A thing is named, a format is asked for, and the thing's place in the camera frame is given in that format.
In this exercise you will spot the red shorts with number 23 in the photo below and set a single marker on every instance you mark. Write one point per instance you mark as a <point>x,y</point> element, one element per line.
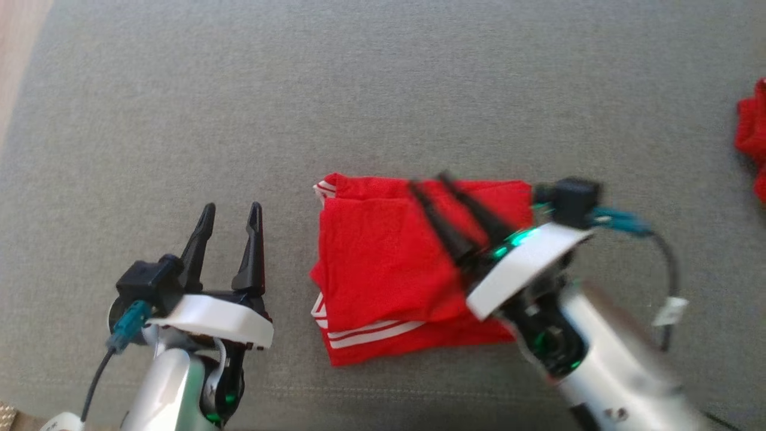
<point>754,137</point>

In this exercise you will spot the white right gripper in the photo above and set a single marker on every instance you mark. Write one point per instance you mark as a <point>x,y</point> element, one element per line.
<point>526,263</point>

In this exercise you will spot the teal camera connector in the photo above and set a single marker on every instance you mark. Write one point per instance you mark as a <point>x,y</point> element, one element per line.
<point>622,220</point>
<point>128,323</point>

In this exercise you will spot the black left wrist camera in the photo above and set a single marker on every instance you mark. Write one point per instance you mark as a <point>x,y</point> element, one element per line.
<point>146,281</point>

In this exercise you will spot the teal left camera connector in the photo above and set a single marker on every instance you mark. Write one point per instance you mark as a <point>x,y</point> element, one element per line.
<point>128,323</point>

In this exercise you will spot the grey sofa seat cushion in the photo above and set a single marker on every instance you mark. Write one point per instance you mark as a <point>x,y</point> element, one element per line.
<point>239,108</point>

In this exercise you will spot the teal right camera connector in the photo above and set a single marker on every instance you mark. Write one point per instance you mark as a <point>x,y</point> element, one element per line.
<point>622,220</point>

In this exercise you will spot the red and white shirt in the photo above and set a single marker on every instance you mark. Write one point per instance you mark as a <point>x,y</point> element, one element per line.
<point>377,257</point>

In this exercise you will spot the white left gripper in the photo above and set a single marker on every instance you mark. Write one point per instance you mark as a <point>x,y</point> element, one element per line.
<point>215,317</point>

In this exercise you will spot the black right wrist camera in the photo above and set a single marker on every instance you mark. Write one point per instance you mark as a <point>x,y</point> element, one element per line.
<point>571,200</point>

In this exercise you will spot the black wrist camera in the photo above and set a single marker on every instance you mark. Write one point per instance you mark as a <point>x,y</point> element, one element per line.
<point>146,281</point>
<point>571,200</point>

